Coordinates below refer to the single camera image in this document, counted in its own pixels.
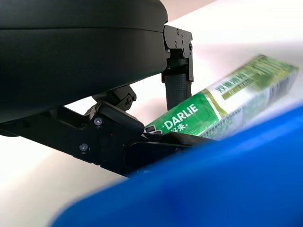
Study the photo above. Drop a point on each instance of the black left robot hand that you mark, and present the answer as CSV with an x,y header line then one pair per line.
x,y
71,59

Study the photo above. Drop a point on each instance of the green toothpaste box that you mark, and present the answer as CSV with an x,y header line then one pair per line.
x,y
225,104

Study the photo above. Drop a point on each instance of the blue plastic tray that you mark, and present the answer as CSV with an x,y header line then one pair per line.
x,y
213,184

